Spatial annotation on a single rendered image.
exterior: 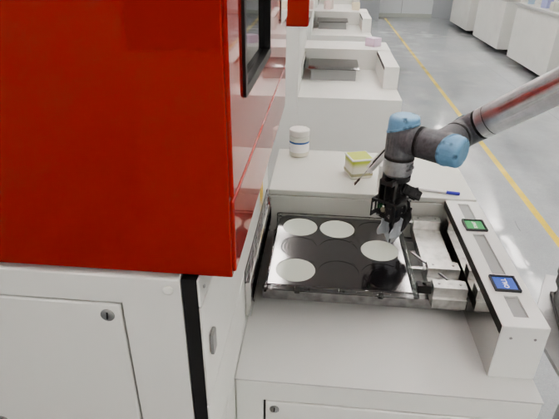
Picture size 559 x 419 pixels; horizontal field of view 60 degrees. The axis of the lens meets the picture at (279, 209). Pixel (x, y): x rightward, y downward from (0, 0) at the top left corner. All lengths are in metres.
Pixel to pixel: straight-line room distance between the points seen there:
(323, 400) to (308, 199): 0.63
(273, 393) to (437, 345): 0.39
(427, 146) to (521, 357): 0.49
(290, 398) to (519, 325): 0.49
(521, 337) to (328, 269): 0.45
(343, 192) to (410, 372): 0.60
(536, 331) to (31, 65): 0.98
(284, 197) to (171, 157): 0.93
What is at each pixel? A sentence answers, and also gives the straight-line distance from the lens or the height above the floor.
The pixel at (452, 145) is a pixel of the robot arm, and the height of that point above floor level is 1.23.
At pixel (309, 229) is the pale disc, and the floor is 0.90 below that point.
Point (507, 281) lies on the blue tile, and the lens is 1.21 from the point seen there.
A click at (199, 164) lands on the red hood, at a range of 0.59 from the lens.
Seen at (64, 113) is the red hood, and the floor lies 1.44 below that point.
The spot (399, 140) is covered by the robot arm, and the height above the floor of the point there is 1.22.
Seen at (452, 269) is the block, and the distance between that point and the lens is 1.31.
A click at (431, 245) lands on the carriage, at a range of 1.44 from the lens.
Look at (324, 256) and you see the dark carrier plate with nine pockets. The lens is 1.29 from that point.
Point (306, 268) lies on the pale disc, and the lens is 1.25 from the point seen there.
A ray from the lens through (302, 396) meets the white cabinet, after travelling 1.10.
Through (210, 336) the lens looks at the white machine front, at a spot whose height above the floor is 1.09.
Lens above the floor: 1.62
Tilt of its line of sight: 28 degrees down
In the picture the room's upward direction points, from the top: 1 degrees clockwise
